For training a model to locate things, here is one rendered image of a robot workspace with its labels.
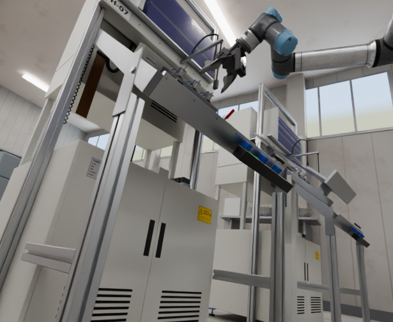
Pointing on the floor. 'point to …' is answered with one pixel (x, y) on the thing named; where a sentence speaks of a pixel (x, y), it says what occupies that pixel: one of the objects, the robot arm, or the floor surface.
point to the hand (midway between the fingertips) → (211, 84)
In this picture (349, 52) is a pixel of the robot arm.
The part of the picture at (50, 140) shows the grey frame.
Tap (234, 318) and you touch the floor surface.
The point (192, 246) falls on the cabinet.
